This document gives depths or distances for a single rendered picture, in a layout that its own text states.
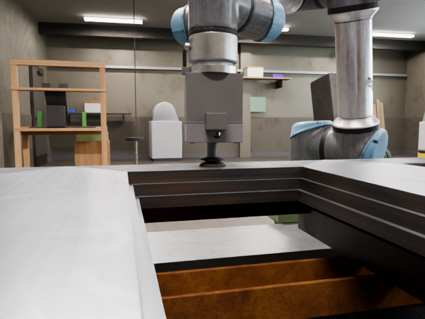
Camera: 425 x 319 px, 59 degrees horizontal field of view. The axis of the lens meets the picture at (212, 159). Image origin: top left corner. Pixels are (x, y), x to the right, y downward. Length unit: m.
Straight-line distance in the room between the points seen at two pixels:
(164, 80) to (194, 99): 9.63
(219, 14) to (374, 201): 0.33
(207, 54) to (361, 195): 0.29
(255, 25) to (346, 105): 0.44
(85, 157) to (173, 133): 2.74
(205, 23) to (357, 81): 0.52
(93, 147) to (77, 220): 7.11
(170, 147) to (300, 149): 8.32
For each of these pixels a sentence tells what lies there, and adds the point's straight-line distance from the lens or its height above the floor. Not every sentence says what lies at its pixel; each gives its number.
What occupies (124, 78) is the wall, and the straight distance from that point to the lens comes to 10.16.
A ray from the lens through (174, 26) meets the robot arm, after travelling 0.78.
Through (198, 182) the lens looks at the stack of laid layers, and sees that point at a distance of 0.54.
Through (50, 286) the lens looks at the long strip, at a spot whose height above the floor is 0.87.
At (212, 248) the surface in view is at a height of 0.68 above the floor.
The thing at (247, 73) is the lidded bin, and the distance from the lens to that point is 10.11.
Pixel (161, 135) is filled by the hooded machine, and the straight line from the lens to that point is 9.31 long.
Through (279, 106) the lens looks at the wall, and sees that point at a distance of 10.87.
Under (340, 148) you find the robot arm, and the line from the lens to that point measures 1.04.
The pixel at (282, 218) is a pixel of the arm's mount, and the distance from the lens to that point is 0.98.
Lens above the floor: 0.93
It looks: 5 degrees down
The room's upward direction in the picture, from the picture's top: straight up
